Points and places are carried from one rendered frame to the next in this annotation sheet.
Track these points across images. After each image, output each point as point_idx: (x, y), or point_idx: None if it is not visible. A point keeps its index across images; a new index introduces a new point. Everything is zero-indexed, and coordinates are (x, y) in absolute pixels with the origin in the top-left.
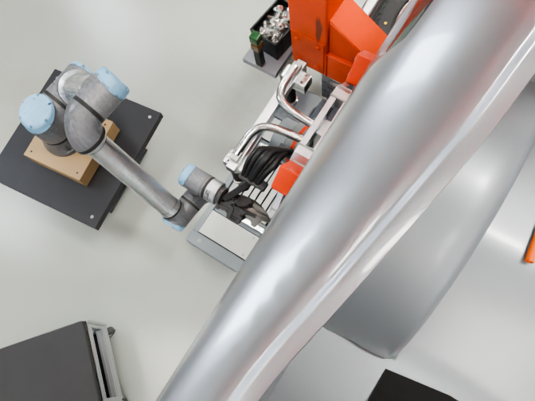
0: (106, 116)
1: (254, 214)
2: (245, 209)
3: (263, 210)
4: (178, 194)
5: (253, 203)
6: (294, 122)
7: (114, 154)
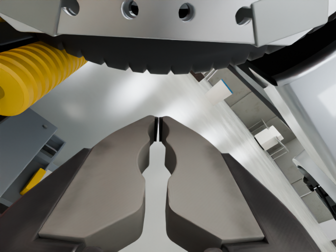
0: None
1: (231, 160)
2: (278, 247)
3: (114, 139)
4: None
5: (54, 243)
6: None
7: None
